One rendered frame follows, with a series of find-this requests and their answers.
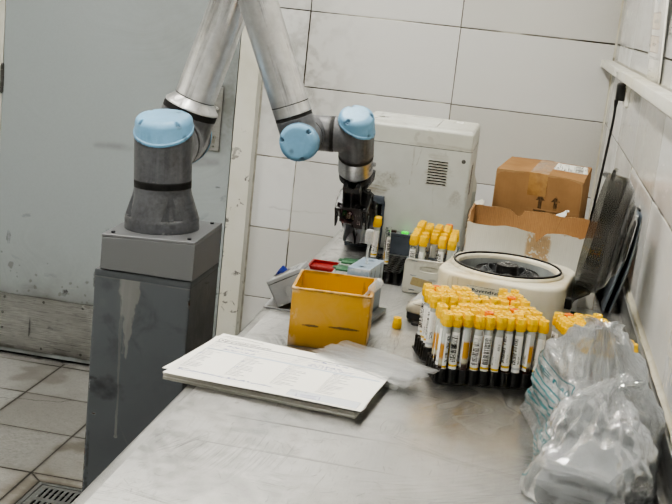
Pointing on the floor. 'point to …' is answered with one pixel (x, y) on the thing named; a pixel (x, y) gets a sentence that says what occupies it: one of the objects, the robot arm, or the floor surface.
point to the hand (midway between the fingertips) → (355, 236)
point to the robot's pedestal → (138, 354)
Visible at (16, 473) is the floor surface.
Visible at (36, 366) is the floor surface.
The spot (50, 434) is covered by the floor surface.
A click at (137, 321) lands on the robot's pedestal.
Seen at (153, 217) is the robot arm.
